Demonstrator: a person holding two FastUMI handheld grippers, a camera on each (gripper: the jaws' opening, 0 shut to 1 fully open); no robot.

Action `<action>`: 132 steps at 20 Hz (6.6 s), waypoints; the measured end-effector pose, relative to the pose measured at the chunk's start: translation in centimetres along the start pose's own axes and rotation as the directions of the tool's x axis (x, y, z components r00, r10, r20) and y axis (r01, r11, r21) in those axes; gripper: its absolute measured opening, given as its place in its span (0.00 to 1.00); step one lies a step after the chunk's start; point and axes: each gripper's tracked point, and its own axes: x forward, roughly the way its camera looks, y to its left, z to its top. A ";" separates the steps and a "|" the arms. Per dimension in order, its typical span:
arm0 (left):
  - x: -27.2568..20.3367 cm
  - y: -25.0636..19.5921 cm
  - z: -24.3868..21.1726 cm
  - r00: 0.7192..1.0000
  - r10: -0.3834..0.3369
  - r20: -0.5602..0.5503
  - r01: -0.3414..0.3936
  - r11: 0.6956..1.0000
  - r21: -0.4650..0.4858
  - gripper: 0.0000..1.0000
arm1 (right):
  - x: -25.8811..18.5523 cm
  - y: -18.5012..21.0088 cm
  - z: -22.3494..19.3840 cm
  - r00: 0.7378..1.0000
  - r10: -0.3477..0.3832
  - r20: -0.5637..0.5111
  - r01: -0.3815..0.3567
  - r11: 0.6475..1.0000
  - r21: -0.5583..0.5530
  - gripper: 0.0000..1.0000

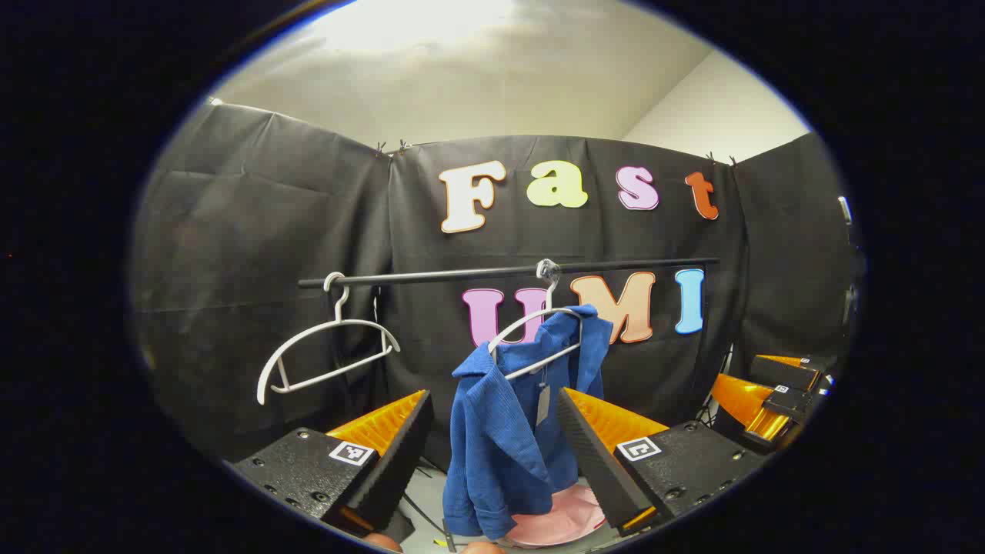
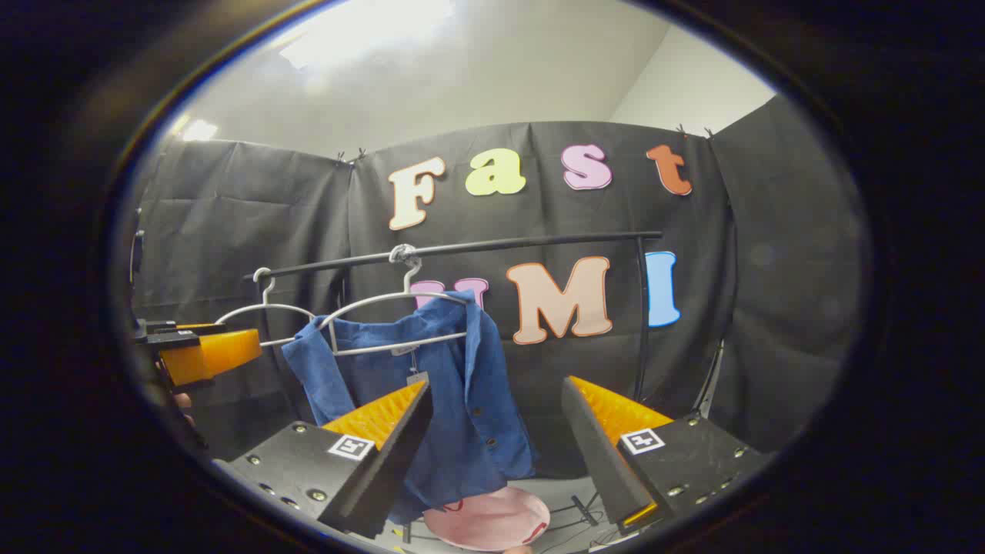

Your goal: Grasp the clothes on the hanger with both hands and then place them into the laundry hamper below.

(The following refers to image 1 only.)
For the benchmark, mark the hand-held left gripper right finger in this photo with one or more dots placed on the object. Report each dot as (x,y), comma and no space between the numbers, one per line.
(592,462)

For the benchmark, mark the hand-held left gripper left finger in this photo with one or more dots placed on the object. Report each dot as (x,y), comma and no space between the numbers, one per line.
(400,462)

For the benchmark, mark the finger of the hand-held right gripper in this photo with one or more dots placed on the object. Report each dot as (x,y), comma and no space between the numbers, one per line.
(789,402)
(785,375)

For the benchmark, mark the pink laundry hamper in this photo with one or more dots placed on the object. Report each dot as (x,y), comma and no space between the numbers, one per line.
(562,519)

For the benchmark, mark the white clothes hanger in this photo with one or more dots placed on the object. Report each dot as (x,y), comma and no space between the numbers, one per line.
(308,332)
(531,315)

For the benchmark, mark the black clothes rack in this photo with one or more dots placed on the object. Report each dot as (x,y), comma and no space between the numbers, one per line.
(431,275)

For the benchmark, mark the black backdrop stand legs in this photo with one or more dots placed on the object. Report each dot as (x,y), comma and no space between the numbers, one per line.
(712,392)

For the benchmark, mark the black backdrop cloth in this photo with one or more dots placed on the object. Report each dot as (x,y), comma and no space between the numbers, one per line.
(254,231)

